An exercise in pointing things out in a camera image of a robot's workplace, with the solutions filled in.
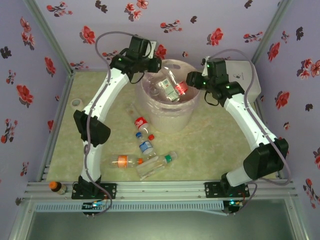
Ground clear bottle red white label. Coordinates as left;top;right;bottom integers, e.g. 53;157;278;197
174;81;189;97

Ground clear ribbed bottle white cap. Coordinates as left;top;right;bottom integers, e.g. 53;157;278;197
147;79;163;97

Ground tall bottle white green label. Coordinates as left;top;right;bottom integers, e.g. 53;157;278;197
159;69;181;103

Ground red cola label bottle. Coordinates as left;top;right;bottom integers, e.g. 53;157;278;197
134;116;155;141

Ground blue label blue cap bottle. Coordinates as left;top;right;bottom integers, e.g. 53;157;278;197
135;131;157;155

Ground orange label orange cap bottle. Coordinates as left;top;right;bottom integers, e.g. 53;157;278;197
109;154;145;170

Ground large clear bottle green label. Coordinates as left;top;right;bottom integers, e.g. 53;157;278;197
136;151;179;181

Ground white ribbed plastic bin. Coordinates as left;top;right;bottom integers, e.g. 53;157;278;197
134;59;201;135

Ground white zipped case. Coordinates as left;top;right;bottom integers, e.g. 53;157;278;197
223;59;262;103

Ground beige tape roll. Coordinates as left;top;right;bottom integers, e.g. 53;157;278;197
70;98;85;110

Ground small circuit board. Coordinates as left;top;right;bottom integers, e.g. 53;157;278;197
226;199;245;215
82;201;108;216

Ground small brown bottle orange cap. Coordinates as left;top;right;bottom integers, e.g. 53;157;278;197
48;181;68;196

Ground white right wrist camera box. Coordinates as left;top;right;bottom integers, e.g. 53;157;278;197
201;56;212;77

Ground grey left arm cable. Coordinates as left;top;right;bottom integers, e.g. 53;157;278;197
83;31;133;216

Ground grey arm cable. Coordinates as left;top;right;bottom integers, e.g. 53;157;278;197
83;31;133;216
206;49;292;215

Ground aluminium corner post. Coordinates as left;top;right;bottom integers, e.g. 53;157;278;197
23;0;75;75
250;0;293;64

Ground aluminium side rail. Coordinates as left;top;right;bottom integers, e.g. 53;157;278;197
37;71;76;182

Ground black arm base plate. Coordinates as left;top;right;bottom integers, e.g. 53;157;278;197
71;182;118;200
204;181;250;200

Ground grey right arm cable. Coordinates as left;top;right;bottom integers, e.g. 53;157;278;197
206;49;292;215

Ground aluminium front rail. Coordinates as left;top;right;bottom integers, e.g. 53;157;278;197
24;179;297;201

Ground white slotted cable duct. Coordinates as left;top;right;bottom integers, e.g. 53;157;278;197
33;202;225;214

